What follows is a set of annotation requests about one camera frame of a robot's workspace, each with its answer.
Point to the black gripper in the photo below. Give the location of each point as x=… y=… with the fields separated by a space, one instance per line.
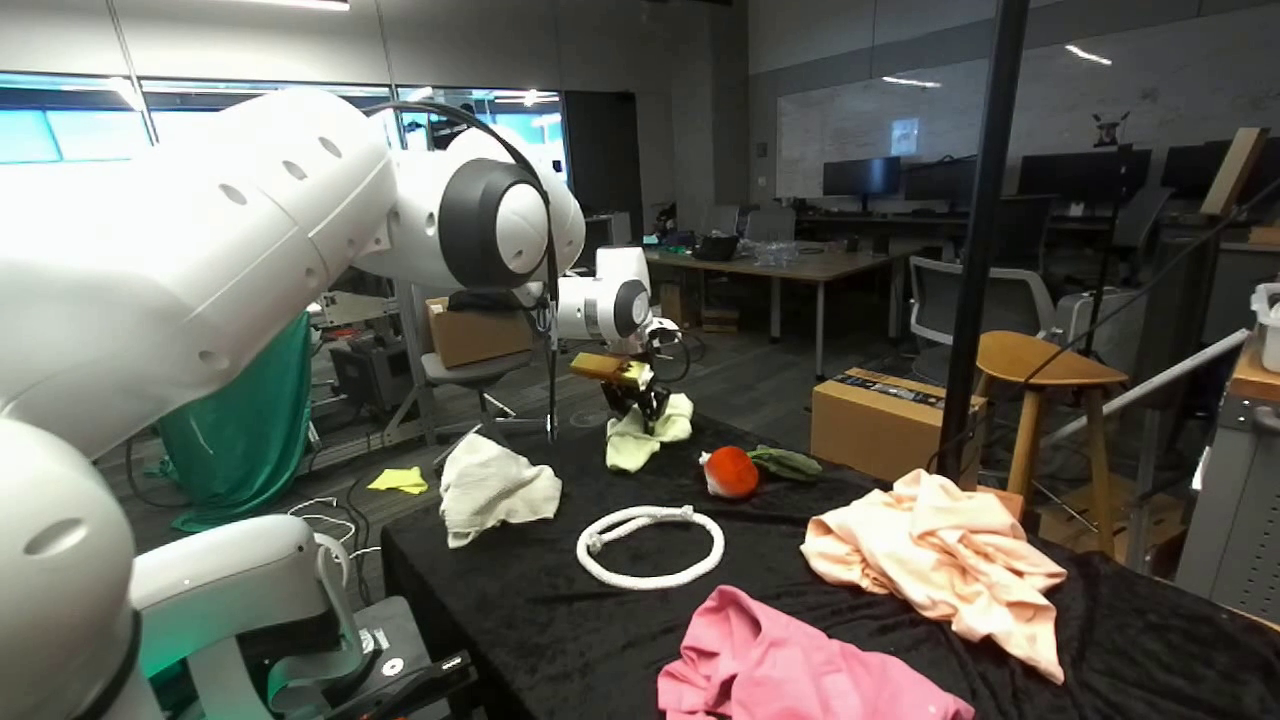
x=639 y=385

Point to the small pale yellow towel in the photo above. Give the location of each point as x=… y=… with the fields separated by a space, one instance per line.
x=634 y=448

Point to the red plush tomato toy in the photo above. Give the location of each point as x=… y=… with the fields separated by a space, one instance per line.
x=731 y=474

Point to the large white terry towel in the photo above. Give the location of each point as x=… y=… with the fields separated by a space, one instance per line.
x=485 y=491

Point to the pink cloth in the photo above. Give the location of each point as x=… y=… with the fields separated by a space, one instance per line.
x=773 y=663

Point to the peach cream cloth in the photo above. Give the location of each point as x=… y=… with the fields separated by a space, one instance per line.
x=945 y=552

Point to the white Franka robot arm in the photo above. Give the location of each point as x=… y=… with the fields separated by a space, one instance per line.
x=163 y=264

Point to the small cardboard box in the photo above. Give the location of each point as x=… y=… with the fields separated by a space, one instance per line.
x=473 y=339

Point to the grey chair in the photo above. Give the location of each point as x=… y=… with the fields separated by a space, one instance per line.
x=455 y=385

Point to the long cardboard box black tape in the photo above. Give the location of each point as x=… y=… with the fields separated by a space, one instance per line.
x=873 y=426

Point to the black velvet tablecloth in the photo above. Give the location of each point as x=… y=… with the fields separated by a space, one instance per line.
x=561 y=641

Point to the yellow rag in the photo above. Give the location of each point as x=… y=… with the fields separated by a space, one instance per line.
x=397 y=481

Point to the black computer monitor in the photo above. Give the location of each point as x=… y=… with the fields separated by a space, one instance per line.
x=1189 y=169
x=860 y=176
x=1085 y=176
x=941 y=182

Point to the black vertical pole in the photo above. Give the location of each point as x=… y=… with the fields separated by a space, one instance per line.
x=981 y=264

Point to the white framed office chair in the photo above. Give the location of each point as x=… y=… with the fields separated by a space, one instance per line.
x=1022 y=303

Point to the wooden stool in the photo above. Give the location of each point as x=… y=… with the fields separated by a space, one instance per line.
x=1044 y=363

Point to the grey metal pole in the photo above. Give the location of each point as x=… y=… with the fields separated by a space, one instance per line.
x=1174 y=382

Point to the grey cabinet wooden top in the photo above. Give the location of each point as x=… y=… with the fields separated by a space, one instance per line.
x=1234 y=506

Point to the white plastic bin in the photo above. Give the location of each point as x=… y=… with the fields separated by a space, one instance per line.
x=1268 y=325

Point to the leaning wooden plank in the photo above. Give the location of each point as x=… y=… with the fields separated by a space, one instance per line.
x=1236 y=169

